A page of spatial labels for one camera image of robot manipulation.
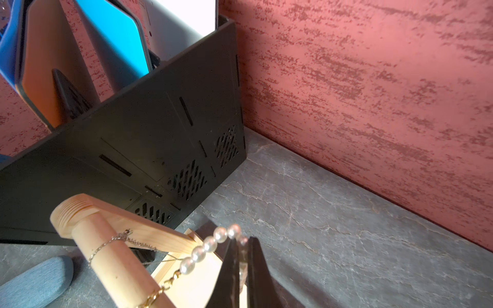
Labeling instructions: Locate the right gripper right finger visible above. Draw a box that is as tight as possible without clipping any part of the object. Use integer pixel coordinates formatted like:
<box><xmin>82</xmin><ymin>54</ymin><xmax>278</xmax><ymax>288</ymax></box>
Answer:
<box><xmin>247</xmin><ymin>237</ymin><xmax>282</xmax><ymax>308</ymax></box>

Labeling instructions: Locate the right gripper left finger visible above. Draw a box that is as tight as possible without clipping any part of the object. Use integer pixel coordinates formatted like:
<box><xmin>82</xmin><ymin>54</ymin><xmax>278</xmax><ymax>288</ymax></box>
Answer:
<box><xmin>206</xmin><ymin>239</ymin><xmax>240</xmax><ymax>308</ymax></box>

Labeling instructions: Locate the pearl necklace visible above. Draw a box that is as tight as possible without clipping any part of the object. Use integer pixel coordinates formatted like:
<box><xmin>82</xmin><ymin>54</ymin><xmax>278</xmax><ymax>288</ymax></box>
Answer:
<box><xmin>134</xmin><ymin>224</ymin><xmax>250</xmax><ymax>308</ymax></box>

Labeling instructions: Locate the thin silver chain necklace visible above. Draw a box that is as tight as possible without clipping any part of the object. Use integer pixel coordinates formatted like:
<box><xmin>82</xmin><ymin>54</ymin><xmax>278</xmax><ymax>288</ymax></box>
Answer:
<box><xmin>87</xmin><ymin>228</ymin><xmax>182</xmax><ymax>268</ymax></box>

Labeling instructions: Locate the wooden jewelry display stand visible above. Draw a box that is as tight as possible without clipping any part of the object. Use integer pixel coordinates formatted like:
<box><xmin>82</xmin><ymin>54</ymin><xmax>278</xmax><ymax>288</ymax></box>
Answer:
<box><xmin>50</xmin><ymin>194</ymin><xmax>248</xmax><ymax>307</ymax></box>

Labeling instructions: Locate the black stapler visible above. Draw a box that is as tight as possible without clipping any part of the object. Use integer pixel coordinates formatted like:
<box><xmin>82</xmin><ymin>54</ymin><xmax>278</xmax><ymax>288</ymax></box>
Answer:
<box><xmin>131</xmin><ymin>248</ymin><xmax>156</xmax><ymax>267</ymax></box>

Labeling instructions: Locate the black mesh file organizer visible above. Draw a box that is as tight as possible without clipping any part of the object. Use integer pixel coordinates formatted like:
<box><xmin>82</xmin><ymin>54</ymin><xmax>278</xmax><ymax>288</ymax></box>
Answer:
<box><xmin>1</xmin><ymin>16</ymin><xmax>247</xmax><ymax>246</ymax></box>

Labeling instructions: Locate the blue-grey glasses case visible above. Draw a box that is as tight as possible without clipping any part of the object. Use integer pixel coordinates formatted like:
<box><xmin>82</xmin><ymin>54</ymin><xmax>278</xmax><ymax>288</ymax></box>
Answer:
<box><xmin>1</xmin><ymin>255</ymin><xmax>74</xmax><ymax>307</ymax></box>

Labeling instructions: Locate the teal folder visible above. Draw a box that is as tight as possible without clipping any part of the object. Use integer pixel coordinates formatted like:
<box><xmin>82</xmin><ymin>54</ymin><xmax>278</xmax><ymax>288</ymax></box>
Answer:
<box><xmin>74</xmin><ymin>0</ymin><xmax>153</xmax><ymax>92</ymax></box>

